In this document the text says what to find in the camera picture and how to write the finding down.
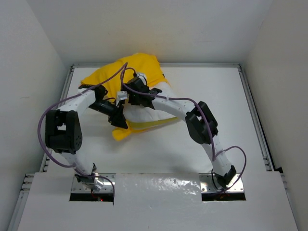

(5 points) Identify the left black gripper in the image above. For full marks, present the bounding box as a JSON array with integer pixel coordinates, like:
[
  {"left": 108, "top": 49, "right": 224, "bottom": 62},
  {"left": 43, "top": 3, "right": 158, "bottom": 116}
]
[{"left": 88, "top": 100, "right": 128, "bottom": 128}]

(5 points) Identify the white pillow yellow edge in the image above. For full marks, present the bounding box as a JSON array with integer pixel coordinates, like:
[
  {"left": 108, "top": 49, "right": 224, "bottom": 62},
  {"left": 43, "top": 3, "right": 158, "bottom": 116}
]
[{"left": 123, "top": 80, "right": 180, "bottom": 132}]

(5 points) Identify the yellow pillowcase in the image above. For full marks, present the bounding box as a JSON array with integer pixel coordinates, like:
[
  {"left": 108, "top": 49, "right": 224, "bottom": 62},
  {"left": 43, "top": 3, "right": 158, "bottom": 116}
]
[{"left": 81, "top": 53, "right": 177, "bottom": 141}]

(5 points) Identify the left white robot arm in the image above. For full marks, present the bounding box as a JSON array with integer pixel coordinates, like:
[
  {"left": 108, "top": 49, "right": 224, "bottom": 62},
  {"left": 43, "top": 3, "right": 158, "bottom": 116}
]
[{"left": 45, "top": 85, "right": 128, "bottom": 191}]

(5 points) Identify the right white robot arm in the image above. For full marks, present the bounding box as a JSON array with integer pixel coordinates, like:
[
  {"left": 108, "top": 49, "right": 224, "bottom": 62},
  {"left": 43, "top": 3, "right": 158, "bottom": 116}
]
[{"left": 123, "top": 77, "right": 236, "bottom": 189}]

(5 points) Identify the white front cover board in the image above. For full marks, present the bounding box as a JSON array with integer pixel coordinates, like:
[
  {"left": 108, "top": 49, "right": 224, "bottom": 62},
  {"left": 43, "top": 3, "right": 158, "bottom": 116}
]
[{"left": 18, "top": 172, "right": 297, "bottom": 231}]

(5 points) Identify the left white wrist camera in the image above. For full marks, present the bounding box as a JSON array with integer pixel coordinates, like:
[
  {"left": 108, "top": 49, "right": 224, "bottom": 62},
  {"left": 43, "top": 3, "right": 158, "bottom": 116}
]
[{"left": 116, "top": 91, "right": 128, "bottom": 105}]

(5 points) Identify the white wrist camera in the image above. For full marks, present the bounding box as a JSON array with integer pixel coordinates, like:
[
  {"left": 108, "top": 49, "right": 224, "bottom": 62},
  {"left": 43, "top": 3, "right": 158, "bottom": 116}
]
[
  {"left": 137, "top": 73, "right": 148, "bottom": 86},
  {"left": 116, "top": 91, "right": 128, "bottom": 105}
]

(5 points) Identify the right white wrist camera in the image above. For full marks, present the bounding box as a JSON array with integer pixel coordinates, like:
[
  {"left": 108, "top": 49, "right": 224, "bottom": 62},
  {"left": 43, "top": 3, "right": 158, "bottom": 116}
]
[{"left": 137, "top": 73, "right": 148, "bottom": 86}]

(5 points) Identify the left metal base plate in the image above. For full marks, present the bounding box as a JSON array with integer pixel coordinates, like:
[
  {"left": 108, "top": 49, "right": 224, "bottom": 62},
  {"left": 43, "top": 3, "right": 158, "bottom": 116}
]
[{"left": 71, "top": 173, "right": 116, "bottom": 193}]

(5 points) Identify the metal base plate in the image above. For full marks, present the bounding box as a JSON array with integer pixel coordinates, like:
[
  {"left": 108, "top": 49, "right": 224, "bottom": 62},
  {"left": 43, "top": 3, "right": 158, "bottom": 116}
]
[
  {"left": 71, "top": 173, "right": 116, "bottom": 193},
  {"left": 199, "top": 173, "right": 244, "bottom": 193}
]

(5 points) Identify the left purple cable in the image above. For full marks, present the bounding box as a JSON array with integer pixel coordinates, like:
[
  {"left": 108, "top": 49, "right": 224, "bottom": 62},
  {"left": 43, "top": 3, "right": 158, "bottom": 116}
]
[{"left": 37, "top": 62, "right": 129, "bottom": 202}]

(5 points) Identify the purple cable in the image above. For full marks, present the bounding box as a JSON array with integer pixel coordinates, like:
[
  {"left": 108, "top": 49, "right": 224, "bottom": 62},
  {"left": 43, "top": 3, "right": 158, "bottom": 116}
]
[
  {"left": 119, "top": 67, "right": 247, "bottom": 193},
  {"left": 37, "top": 62, "right": 129, "bottom": 202}
]

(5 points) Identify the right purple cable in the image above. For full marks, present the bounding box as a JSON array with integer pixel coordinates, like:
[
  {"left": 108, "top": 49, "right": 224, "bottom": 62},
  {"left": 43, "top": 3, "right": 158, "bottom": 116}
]
[{"left": 119, "top": 67, "right": 247, "bottom": 193}]

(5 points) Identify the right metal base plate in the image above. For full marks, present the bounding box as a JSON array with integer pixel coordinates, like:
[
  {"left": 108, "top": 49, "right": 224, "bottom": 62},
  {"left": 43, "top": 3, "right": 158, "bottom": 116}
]
[{"left": 199, "top": 173, "right": 244, "bottom": 193}]

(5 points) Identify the aluminium table frame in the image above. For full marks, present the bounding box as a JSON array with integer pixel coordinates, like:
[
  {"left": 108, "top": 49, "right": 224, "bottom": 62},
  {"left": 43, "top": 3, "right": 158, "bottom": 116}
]
[{"left": 18, "top": 61, "right": 297, "bottom": 231}]

